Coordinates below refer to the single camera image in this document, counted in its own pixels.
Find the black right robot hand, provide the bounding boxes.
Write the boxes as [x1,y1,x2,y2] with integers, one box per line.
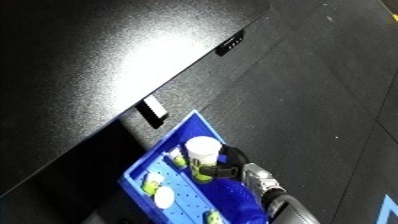
[197,146,253,182]

